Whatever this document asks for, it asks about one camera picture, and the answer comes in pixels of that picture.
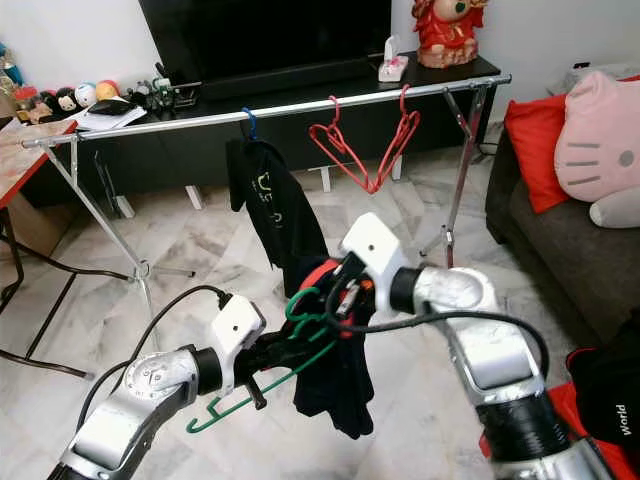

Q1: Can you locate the green plastic clothes hanger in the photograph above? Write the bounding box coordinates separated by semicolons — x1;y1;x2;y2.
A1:
186;288;339;433

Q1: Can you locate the navy and red jacket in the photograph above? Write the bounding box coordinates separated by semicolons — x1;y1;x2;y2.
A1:
292;255;377;439

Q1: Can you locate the red plastic clothes hanger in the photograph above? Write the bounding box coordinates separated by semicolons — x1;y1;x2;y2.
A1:
308;95;383;193
365;83;423;191

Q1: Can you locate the blue clothes hanger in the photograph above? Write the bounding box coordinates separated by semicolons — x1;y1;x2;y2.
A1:
240;107;261;142

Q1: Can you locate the black logo polo shirt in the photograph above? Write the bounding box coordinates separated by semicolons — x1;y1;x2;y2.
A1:
225;137;329;301

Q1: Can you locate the grey brown fabric sofa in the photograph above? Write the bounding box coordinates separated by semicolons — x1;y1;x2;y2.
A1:
485;130;640;346

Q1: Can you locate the black TV console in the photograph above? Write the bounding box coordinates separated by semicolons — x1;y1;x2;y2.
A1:
15;55;503;209

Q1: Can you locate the pink white small box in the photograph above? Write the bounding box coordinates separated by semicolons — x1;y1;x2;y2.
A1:
377;35;411;83

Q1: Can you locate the red cushion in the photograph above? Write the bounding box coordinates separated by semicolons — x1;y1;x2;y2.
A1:
503;92;576;213

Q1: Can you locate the chrome clothes rack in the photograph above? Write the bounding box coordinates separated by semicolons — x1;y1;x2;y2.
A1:
22;72;513;346

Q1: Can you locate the brown cardboard box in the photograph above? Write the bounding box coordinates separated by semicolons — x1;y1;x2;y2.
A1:
10;195;76;259

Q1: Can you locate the black flat television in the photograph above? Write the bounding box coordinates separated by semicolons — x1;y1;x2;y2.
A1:
138;0;396;101

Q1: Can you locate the green white cup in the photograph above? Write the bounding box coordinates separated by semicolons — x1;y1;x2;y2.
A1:
150;80;177;109

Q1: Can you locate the stack of white papers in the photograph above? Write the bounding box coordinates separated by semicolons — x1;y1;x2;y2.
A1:
75;100;153;134

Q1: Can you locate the red fortune god figurine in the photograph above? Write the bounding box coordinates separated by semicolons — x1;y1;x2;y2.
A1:
410;0;489;69

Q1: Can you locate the black garment with white print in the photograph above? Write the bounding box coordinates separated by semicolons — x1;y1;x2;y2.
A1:
568;345;640;446

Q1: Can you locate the orange marble folding table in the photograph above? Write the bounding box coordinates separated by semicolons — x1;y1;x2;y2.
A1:
0;118;96;379

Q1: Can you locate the pink cat face cushion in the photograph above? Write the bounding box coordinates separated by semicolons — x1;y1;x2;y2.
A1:
555;70;640;201

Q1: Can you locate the white round toy figure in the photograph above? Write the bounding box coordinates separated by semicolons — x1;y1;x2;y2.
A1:
75;84;99;111

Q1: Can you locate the red lid jar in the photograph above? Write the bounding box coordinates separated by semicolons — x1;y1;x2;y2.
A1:
15;92;41;121

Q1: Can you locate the black round toy figure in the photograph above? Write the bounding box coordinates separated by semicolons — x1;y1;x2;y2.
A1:
40;88;77;115

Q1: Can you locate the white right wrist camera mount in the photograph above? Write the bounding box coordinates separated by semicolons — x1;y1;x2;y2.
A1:
340;212;411;296

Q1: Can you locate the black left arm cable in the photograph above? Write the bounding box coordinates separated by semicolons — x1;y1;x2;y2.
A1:
75;285;229;441

